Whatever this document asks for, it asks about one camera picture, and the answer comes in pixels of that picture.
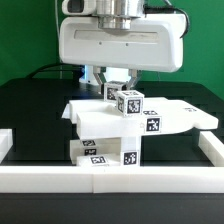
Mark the white tagged cube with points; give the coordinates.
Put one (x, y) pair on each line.
(111, 88)
(130, 102)

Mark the white left fence rail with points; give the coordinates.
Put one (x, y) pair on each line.
(6, 142)

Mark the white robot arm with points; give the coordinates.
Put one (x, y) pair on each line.
(118, 14)

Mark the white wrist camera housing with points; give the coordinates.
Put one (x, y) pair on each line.
(78, 7)

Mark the white chair back part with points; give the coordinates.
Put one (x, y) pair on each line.
(96, 119)

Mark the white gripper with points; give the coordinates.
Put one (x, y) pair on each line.
(152, 43)

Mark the paper sheet with tags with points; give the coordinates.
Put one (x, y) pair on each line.
(66, 112)

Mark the white front fence rail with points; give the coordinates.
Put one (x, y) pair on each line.
(71, 179)

